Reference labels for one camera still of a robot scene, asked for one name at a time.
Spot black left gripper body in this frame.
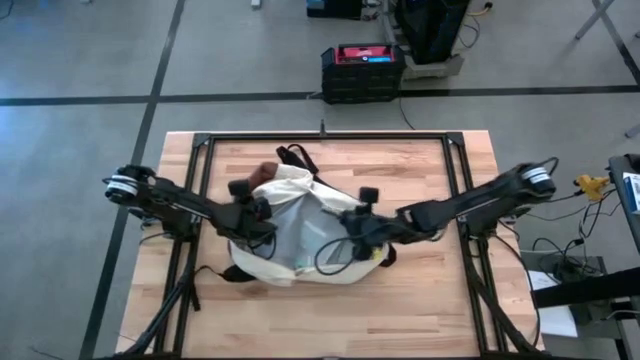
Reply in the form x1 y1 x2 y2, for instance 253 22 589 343
217 202 278 246

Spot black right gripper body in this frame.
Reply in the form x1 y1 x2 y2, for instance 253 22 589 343
339 212 406 261

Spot cream canvas backpack brown base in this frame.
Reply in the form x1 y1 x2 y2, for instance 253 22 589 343
191 143 399 312

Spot red and black toolbox stack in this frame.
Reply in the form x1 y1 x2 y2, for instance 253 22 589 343
320 42 407 105

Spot grey tower platform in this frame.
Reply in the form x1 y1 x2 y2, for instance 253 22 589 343
399 53 465 80

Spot white paper sheets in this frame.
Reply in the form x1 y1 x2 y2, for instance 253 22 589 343
527 269 579 337

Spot black computer tower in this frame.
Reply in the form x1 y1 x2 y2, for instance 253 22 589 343
394 0 471 65

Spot black equipment box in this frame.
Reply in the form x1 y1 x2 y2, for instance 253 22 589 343
305 0 364 20

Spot black beam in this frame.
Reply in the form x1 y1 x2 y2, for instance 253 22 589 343
532 267 640 310

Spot dark grey side table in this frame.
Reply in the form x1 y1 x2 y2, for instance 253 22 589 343
607 153 640 254

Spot blue and white box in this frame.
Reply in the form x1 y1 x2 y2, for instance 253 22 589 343
622 172 640 214

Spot grey metal stand leg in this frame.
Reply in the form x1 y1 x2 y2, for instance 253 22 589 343
573 0 616 40

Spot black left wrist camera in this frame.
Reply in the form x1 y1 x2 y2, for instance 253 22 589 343
228 178 254 204

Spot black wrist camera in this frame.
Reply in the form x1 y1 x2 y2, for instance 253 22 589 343
228 178 254 204
358 186 380 215

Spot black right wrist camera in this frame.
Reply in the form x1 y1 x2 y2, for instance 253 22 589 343
358 186 380 215

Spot black aluminium table frame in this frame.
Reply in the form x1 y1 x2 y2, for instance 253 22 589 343
102 130 546 360

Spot black cable tangle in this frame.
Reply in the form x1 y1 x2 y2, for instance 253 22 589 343
519 197 621 281

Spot yellow cable connector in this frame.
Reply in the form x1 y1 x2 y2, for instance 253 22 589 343
573 173 611 202

